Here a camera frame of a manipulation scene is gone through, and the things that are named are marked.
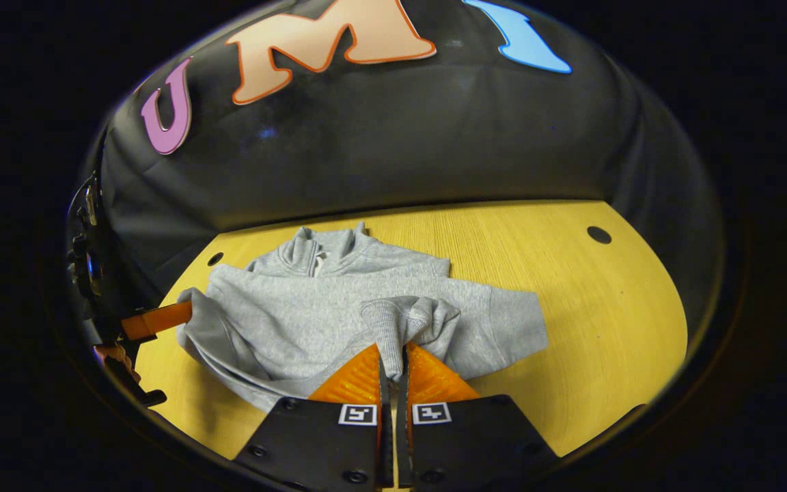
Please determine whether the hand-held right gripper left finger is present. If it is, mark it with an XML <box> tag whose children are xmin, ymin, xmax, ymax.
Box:
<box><xmin>233</xmin><ymin>343</ymin><xmax>387</xmax><ymax>489</ymax></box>

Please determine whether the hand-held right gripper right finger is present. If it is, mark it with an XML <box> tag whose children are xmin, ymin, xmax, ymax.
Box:
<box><xmin>397</xmin><ymin>342</ymin><xmax>562</xmax><ymax>489</ymax></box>

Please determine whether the grey zip-neck sweatshirt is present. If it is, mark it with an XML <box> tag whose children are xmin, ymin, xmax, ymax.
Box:
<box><xmin>176</xmin><ymin>222</ymin><xmax>549</xmax><ymax>414</ymax></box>

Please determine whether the black backdrop cloth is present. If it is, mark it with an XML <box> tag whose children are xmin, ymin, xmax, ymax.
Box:
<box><xmin>69</xmin><ymin>0</ymin><xmax>722</xmax><ymax>329</ymax></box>

